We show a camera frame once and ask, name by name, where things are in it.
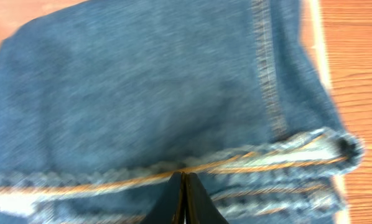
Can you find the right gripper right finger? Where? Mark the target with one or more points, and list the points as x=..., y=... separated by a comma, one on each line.
x=200, y=208

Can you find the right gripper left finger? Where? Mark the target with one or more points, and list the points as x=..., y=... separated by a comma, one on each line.
x=170, y=207

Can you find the blue denim jeans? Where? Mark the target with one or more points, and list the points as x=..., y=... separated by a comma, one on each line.
x=101, y=102

